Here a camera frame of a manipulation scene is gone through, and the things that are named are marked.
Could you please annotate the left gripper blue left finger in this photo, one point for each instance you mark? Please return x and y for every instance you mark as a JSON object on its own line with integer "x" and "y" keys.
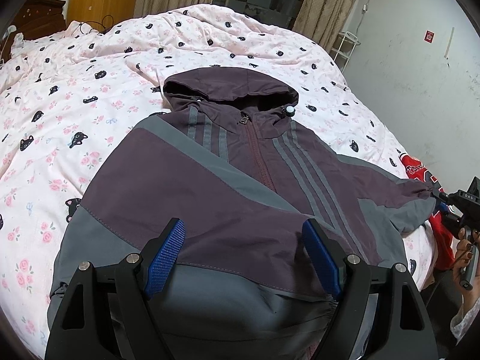
{"x": 105, "y": 312}

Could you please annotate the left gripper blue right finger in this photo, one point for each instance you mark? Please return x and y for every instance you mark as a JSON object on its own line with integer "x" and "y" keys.
{"x": 379, "y": 314}

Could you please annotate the purple grey hooded jacket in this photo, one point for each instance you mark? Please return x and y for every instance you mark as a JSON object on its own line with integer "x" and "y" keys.
{"x": 243, "y": 176}

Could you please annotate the person right hand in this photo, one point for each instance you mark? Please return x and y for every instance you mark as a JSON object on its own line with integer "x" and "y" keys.
{"x": 463, "y": 259}

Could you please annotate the red basketball jersey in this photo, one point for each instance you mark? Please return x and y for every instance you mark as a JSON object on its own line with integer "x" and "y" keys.
{"x": 417, "y": 171}

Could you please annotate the white shelf rack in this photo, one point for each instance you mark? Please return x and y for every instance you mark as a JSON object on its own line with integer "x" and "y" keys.
{"x": 343, "y": 48}

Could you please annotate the pink cat print duvet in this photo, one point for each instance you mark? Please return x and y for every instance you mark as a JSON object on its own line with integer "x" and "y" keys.
{"x": 69, "y": 99}

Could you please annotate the beige right curtain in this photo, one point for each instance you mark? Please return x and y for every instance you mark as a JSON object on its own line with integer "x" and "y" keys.
{"x": 321, "y": 20}

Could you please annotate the dark wooden headboard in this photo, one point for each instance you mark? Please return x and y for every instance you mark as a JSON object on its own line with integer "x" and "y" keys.
{"x": 36, "y": 19}

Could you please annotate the red wall sticker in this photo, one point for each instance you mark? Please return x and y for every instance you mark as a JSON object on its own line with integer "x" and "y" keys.
{"x": 429, "y": 36}

